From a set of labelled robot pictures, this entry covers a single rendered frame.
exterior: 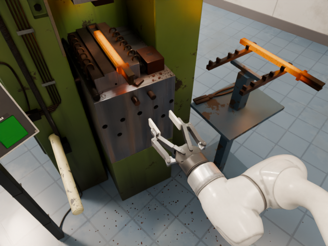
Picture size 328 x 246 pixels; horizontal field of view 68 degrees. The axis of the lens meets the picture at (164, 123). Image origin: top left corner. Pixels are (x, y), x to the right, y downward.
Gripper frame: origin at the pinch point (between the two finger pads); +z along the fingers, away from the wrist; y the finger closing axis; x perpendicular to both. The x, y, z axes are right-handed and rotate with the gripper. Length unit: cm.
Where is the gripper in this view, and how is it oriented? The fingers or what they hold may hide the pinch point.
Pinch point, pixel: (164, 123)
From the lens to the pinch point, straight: 79.7
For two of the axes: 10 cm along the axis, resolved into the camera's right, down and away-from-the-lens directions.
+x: 0.0, -6.6, -7.5
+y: 8.8, -3.6, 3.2
